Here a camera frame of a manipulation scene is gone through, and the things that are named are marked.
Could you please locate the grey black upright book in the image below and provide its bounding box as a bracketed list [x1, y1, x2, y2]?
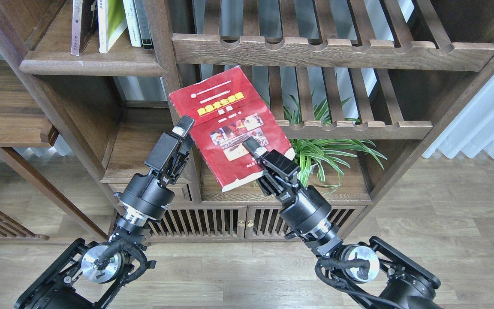
[134, 0, 154, 49]

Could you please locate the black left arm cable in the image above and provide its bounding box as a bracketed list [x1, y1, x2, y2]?
[95, 238, 157, 285]

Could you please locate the red book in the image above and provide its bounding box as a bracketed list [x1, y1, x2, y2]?
[169, 67, 295, 192]

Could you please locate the green spider plant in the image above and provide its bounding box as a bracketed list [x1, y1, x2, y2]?
[284, 94, 387, 194]

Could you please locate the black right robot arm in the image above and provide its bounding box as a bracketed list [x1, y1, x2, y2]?
[244, 137, 441, 309]

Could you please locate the white curtain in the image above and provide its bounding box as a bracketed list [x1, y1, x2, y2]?
[423, 76, 494, 159]

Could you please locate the yellow green book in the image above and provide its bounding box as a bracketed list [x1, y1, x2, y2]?
[97, 0, 127, 53]

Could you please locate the dark brown book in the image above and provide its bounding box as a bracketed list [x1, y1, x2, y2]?
[71, 0, 98, 56]

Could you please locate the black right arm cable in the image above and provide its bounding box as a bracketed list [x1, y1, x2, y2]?
[314, 257, 406, 309]

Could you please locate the white upright book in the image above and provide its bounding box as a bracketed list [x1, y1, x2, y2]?
[122, 0, 142, 47]

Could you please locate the dark wooden bookshelf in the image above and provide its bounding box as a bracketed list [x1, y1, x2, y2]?
[0, 0, 494, 236]

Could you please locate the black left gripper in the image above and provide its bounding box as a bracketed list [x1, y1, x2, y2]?
[120, 114, 195, 221]

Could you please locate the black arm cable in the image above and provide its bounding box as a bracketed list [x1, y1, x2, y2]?
[95, 238, 157, 285]
[314, 257, 406, 309]

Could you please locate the wooden side table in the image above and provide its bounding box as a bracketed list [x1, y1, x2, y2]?
[0, 60, 107, 239]

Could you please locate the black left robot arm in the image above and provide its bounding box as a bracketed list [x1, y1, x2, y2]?
[14, 115, 194, 309]

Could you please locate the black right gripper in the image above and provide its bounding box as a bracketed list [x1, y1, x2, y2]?
[243, 136, 331, 239]

